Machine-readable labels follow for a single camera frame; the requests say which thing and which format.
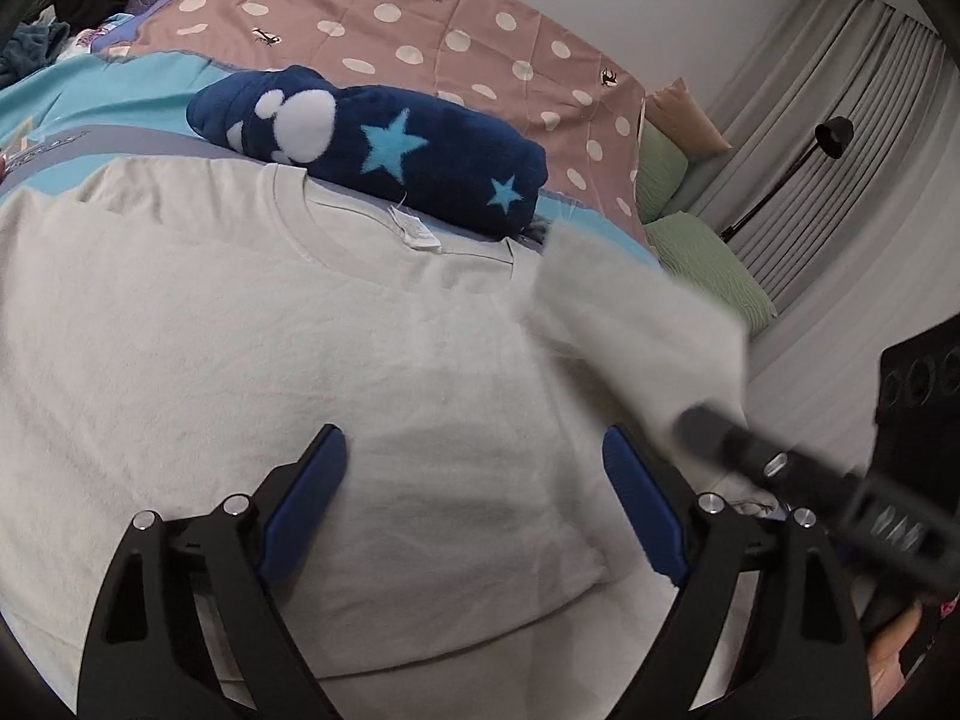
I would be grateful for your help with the grey curtain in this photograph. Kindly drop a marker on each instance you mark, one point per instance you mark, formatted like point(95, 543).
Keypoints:
point(856, 254)

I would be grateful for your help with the dark blue clothes pile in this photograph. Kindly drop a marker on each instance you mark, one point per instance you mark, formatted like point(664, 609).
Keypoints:
point(31, 48)

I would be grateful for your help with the green pillow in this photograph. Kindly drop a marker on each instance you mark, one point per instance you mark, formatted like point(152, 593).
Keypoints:
point(693, 252)
point(662, 167)

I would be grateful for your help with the right hand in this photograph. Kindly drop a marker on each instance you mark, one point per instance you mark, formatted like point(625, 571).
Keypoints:
point(883, 658)

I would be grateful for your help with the light blue patterned blanket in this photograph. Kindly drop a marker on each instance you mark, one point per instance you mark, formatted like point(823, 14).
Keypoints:
point(114, 134)

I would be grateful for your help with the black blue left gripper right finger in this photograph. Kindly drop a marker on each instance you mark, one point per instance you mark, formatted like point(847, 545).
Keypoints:
point(761, 625)

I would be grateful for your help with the pink polka dot bedsheet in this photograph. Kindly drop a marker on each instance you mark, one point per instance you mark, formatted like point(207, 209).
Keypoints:
point(498, 56)

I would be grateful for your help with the green pillow front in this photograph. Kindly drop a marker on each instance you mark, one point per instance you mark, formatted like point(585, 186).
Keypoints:
point(693, 252)

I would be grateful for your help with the white t-shirt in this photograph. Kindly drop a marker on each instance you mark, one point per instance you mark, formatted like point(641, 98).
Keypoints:
point(172, 329)

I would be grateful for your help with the green pillow back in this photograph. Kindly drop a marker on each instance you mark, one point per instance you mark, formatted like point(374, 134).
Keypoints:
point(662, 167)

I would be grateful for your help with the navy star fleece blanket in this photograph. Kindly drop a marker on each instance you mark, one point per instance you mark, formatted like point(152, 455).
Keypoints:
point(454, 164)

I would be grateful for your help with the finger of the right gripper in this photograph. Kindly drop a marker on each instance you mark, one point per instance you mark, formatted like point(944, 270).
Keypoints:
point(792, 475)

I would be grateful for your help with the tan pillow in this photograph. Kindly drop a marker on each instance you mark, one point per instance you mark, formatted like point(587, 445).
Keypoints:
point(675, 113)

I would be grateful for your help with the black floor lamp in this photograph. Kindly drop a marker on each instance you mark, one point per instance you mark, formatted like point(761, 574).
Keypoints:
point(831, 138)

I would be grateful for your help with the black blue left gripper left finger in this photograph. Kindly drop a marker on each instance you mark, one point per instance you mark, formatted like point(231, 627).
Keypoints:
point(186, 626)

